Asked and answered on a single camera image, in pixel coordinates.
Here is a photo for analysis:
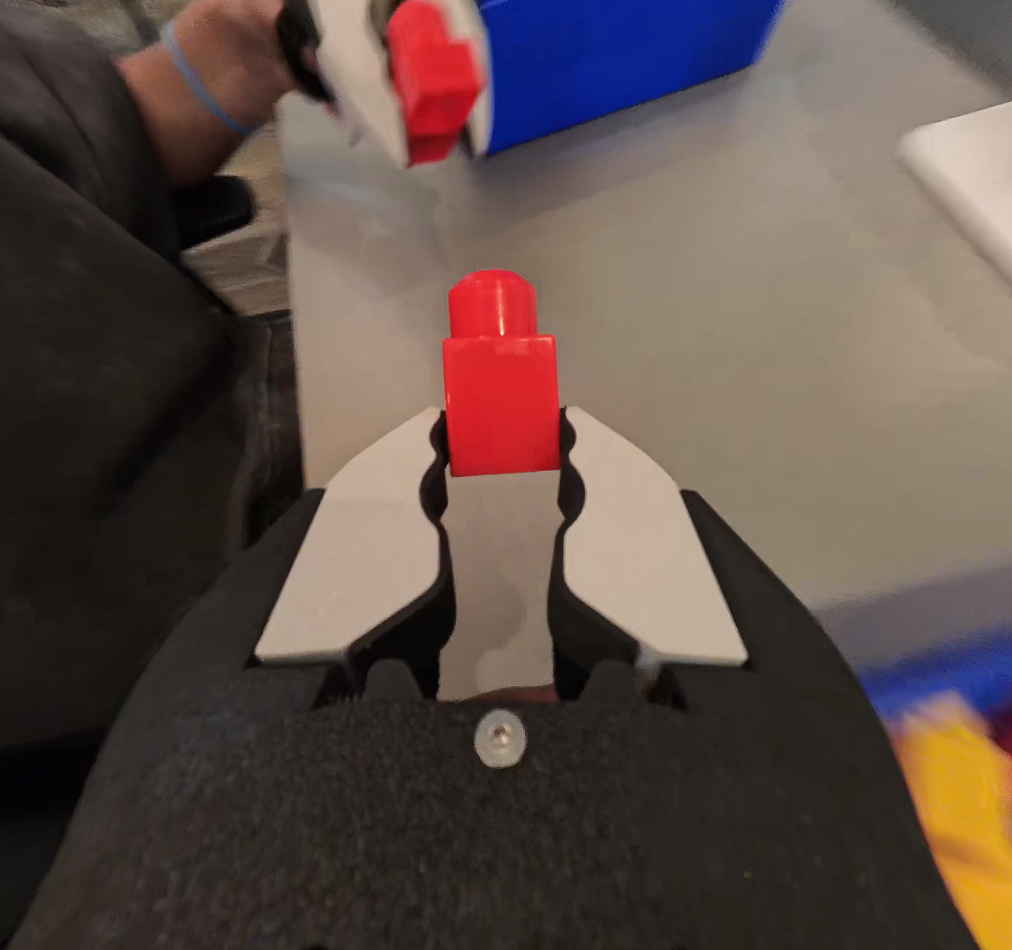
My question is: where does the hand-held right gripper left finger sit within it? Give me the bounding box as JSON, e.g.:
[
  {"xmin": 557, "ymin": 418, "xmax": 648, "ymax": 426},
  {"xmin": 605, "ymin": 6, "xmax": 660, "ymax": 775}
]
[{"xmin": 255, "ymin": 406, "xmax": 460, "ymax": 700}]

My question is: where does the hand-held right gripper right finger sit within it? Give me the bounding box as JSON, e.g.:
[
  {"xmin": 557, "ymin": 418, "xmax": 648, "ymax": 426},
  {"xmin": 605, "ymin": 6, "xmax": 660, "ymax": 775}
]
[{"xmin": 548, "ymin": 405, "xmax": 750, "ymax": 702}]

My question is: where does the red two-stud toy block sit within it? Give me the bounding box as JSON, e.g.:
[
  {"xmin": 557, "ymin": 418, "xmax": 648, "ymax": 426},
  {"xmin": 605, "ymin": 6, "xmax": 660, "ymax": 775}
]
[{"xmin": 386, "ymin": 0, "xmax": 485, "ymax": 167}]

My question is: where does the blue plastic bin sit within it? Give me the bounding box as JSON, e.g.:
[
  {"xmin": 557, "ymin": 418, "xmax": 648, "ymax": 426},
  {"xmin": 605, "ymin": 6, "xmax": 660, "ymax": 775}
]
[
  {"xmin": 466, "ymin": 0, "xmax": 821, "ymax": 158},
  {"xmin": 858, "ymin": 634, "xmax": 1012, "ymax": 950}
]

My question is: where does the red one-stud toy block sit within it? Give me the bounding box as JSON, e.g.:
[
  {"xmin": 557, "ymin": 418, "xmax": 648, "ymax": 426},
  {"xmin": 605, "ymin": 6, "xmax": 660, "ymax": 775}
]
[{"xmin": 441, "ymin": 270, "xmax": 562, "ymax": 478}]

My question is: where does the person's left forearm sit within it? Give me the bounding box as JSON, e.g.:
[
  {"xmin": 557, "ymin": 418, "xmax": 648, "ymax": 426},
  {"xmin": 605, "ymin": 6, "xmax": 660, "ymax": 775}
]
[{"xmin": 119, "ymin": 41, "xmax": 246, "ymax": 186}]

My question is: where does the grey desk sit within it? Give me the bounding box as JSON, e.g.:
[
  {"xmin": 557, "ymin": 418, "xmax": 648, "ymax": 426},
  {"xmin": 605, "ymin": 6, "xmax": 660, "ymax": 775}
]
[{"xmin": 280, "ymin": 0, "xmax": 1012, "ymax": 730}]

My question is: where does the dark grey desk mat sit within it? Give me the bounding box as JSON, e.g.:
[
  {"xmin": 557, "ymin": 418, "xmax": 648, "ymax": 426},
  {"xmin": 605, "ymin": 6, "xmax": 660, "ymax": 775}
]
[{"xmin": 854, "ymin": 0, "xmax": 1012, "ymax": 97}]

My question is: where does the person's left hand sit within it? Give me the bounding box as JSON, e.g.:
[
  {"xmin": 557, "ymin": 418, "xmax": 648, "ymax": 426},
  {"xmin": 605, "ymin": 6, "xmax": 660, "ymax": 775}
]
[{"xmin": 186, "ymin": 0, "xmax": 309, "ymax": 133}]

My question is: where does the blue wristband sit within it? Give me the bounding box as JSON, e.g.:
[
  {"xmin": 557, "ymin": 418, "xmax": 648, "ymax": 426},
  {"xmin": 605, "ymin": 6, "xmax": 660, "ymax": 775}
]
[{"xmin": 158, "ymin": 19, "xmax": 256, "ymax": 137}]

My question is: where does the black office chair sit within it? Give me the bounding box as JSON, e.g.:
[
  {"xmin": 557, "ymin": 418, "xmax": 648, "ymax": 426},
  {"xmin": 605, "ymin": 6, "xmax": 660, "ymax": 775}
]
[{"xmin": 174, "ymin": 175, "xmax": 256, "ymax": 249}]

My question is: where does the person's grey sweatshirt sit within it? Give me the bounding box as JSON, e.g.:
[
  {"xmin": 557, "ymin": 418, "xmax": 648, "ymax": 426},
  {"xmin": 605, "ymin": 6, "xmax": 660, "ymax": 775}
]
[{"xmin": 0, "ymin": 2, "xmax": 305, "ymax": 927}]

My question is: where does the white tablet stand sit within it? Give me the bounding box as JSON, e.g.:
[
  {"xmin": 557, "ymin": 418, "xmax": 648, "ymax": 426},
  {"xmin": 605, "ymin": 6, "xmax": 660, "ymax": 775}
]
[{"xmin": 897, "ymin": 100, "xmax": 1012, "ymax": 287}]

